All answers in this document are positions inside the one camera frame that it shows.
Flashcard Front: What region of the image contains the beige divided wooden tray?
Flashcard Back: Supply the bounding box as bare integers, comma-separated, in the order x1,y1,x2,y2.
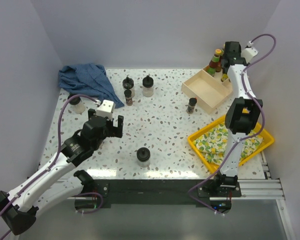
181,67,233,114

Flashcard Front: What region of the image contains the blue checkered shirt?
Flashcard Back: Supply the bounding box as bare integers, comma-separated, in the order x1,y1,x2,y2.
58,63,124,108

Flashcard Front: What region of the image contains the taped lid glass jar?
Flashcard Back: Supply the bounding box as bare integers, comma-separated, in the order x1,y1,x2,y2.
122,76,134,90

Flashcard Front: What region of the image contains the far left glass jar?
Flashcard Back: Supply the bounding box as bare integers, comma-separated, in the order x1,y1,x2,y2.
69,97,85,114

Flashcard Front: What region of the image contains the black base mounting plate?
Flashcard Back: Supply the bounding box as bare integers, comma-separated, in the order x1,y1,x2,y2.
74,177,242,218

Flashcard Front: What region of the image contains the front centre glass jar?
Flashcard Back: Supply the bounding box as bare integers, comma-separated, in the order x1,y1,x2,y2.
136,147,151,168

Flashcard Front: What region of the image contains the black cap spice shaker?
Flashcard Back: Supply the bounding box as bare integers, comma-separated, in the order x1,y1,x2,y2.
124,89,133,106

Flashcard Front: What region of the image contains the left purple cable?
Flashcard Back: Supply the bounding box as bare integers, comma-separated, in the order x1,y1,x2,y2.
0,94,100,240

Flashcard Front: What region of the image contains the yellow cap sauce bottle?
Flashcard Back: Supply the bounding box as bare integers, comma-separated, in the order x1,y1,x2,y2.
206,49,224,77

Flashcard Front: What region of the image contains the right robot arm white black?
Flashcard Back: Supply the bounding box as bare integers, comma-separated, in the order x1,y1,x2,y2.
212,41,263,197

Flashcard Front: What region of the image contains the yellow plastic tray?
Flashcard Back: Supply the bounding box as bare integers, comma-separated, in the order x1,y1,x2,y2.
188,116,275,173

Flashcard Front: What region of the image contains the red cap sauce bottle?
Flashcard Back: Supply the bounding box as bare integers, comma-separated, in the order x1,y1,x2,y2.
219,44,225,70

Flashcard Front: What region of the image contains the back right glass jar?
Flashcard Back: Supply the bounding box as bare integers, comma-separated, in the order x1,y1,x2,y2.
142,75,154,97

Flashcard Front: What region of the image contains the dark spice shaker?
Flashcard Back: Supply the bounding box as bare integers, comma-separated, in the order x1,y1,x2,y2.
186,97,197,114

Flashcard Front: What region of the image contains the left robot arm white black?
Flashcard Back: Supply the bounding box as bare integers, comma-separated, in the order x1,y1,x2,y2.
0,109,124,236

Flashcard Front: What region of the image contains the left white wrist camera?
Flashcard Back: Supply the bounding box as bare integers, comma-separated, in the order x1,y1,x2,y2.
95,100,115,120

